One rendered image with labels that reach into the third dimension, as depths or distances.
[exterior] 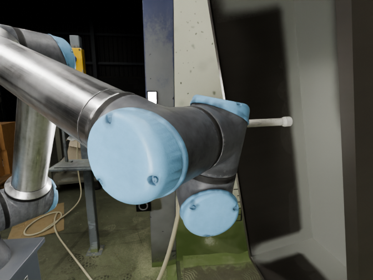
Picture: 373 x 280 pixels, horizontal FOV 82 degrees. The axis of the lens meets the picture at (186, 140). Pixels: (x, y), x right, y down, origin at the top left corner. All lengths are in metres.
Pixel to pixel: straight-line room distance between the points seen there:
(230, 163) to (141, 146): 0.18
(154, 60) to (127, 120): 1.24
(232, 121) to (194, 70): 1.14
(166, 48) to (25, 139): 0.93
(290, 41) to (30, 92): 0.94
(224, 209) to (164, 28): 1.25
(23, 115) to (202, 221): 0.63
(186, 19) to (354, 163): 1.25
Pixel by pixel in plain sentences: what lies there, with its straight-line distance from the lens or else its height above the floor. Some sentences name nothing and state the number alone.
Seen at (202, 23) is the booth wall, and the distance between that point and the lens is 1.49.
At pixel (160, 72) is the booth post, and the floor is 1.39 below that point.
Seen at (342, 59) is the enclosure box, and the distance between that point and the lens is 0.41.
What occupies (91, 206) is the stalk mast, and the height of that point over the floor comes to 0.41.
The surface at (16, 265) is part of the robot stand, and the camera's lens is 1.09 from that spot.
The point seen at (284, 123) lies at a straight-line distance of 0.75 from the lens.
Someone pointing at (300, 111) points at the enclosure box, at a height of 1.18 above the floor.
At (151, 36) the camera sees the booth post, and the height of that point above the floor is 1.59.
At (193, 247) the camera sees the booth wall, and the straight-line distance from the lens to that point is 1.79.
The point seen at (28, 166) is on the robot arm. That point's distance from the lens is 0.92.
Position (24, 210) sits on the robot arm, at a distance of 1.05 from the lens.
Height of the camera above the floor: 1.24
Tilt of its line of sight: 11 degrees down
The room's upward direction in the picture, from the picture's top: straight up
